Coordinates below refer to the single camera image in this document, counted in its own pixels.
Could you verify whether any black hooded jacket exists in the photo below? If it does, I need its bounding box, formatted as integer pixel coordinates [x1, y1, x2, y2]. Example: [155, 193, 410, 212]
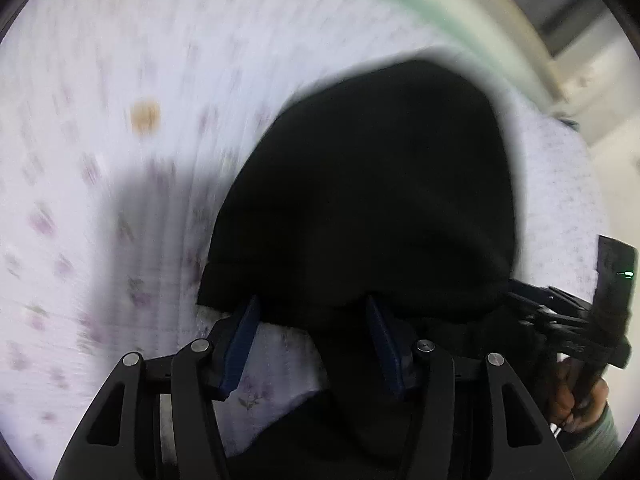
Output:
[198, 60, 570, 479]

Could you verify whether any right forearm grey sleeve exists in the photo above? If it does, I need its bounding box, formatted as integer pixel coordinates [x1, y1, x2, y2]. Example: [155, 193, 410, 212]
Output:
[558, 405, 620, 480]

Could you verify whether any person's right hand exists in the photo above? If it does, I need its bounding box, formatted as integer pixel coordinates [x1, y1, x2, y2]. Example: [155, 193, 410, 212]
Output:
[549, 358, 610, 434]

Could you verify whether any floral white bed quilt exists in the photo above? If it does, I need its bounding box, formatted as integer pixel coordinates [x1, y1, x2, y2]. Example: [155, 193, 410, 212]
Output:
[1, 0, 608, 479]

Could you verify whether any wooden window sill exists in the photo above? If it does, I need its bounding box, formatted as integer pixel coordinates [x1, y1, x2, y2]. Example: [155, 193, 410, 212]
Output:
[414, 0, 566, 106]

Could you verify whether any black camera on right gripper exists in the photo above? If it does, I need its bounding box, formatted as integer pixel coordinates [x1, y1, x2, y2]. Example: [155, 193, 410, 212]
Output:
[590, 235, 638, 341]

